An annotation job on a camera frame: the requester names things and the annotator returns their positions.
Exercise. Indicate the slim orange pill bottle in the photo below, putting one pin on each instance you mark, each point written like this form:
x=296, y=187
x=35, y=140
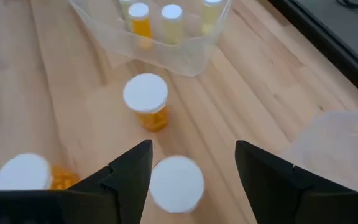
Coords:
x=140, y=25

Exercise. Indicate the clear plastic bin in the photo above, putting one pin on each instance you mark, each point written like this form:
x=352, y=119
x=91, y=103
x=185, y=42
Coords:
x=337, y=149
x=166, y=59

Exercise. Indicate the small whitish pill bottle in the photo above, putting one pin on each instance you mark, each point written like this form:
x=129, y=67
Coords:
x=211, y=15

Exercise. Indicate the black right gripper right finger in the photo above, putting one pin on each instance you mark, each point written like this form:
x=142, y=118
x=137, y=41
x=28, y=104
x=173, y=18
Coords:
x=291, y=199

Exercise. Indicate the orange pill bottle white cap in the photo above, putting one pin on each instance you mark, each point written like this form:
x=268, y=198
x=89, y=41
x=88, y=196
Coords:
x=146, y=93
x=176, y=183
x=23, y=172

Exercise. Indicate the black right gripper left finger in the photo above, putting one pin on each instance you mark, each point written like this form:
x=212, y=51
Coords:
x=73, y=205

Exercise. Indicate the black table edge rail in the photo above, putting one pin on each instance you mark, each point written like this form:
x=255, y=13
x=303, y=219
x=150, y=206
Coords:
x=322, y=40

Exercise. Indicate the pale yellow slim pill bottle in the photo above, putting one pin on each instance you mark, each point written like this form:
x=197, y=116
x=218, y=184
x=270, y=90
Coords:
x=172, y=25

